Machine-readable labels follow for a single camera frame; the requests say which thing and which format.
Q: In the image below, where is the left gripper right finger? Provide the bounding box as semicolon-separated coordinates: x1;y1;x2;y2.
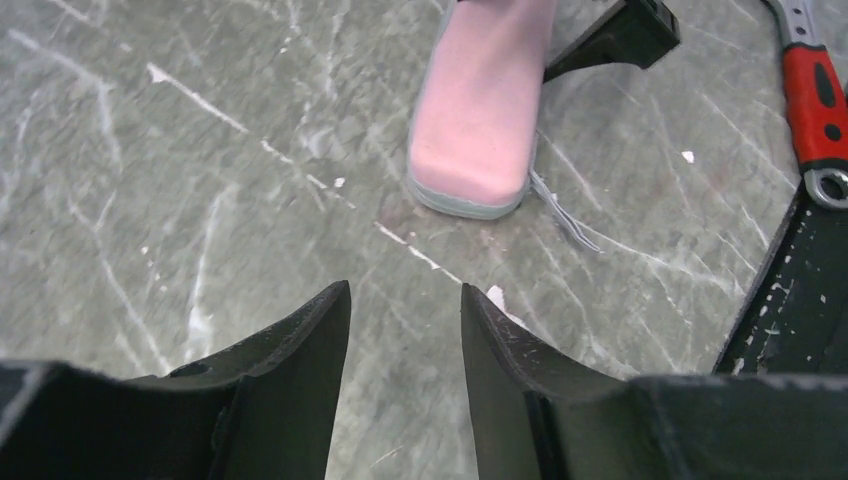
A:
461;284;847;479

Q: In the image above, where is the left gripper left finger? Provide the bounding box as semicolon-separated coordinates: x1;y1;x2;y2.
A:
1;281;351;479

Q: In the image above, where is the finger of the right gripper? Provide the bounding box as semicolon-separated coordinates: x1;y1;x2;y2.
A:
543;0;681;83

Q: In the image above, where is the pink umbrella case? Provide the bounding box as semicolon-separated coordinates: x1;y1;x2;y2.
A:
407;0;557;220

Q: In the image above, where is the red handled adjustable wrench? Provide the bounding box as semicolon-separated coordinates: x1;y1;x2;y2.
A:
765;0;847;210

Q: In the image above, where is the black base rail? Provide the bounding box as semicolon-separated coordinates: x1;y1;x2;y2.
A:
713;187;847;375

